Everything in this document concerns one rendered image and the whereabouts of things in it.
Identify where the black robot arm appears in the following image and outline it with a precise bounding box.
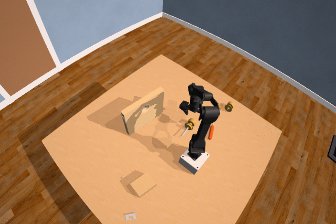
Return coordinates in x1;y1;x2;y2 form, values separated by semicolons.
187;83;220;161

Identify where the tan wooden door slab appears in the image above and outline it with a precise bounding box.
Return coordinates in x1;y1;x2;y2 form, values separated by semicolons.
121;87;164;136

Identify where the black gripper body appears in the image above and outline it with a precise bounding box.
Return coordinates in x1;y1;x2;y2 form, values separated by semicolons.
180;101;200;113

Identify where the brass door knob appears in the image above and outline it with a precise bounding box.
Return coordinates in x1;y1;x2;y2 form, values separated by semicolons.
182;118;196;136
225;101;235;112

